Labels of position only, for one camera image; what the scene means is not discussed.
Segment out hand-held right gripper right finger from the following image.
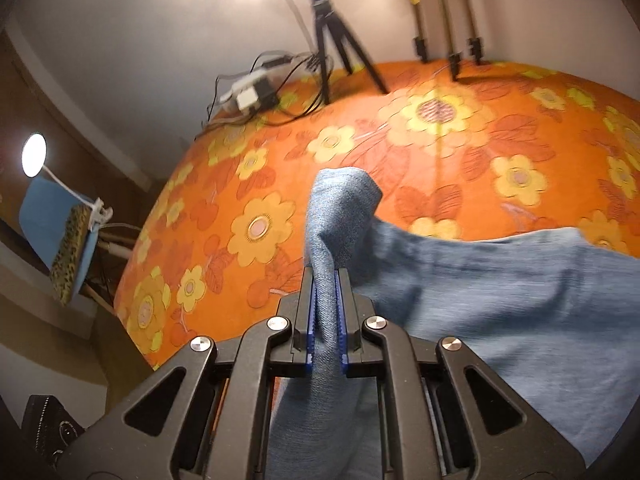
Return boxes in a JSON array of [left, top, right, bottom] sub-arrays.
[[334, 267, 586, 480]]

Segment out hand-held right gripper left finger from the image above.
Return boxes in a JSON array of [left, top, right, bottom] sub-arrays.
[[57, 267, 321, 480]]

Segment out blue denim pants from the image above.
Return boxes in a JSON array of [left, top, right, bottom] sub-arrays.
[[270, 167, 640, 480]]

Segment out orange floral bedsheet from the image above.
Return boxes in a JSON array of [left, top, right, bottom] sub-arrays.
[[114, 60, 640, 376]]

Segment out white power adapter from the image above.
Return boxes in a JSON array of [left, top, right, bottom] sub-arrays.
[[220, 72, 278, 111]]

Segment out leopard print cushion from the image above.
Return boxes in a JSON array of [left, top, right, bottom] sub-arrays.
[[49, 205, 93, 306]]

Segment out black bag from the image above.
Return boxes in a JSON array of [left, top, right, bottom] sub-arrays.
[[20, 394, 86, 466]]

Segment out silver legged tripod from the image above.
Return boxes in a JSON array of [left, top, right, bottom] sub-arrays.
[[410, 0, 493, 81]]

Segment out blue chair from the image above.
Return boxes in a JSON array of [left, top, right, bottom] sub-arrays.
[[19, 180, 146, 306]]

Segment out black tripod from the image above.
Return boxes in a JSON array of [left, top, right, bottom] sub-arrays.
[[300, 0, 390, 106]]

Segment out round white clamp lamp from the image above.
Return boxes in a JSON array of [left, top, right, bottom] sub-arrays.
[[21, 133, 111, 226]]

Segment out brown wooden bed frame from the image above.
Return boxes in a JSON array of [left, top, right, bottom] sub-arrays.
[[95, 305, 156, 411]]

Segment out power strip with cables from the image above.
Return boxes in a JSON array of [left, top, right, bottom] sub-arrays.
[[202, 50, 331, 131]]

